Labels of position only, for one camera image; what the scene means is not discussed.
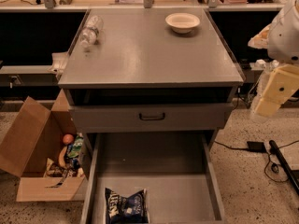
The white power strip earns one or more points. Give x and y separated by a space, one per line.
266 65

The blue chip bag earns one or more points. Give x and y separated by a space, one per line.
126 210

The closed upper grey drawer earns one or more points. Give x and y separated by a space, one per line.
125 119

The grey metal drawer cabinet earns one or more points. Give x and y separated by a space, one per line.
140 60

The orange fruit in box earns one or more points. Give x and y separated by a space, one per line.
68 139

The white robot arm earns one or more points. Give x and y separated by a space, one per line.
282 42

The open cardboard box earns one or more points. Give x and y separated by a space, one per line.
36 136

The open middle grey drawer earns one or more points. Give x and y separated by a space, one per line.
174 168

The green snack bag in box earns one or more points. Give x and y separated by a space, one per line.
74 148

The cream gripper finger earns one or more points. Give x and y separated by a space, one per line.
282 84

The black power adapter on floor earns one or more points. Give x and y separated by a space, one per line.
257 147

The clear plastic water bottle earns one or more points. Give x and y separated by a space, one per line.
91 31

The black drawer handle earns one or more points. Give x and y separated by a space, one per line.
152 117

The black bar on floor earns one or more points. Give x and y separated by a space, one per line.
286 167

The banana in box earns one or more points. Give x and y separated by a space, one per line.
61 157

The white paper bowl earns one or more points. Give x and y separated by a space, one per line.
182 23

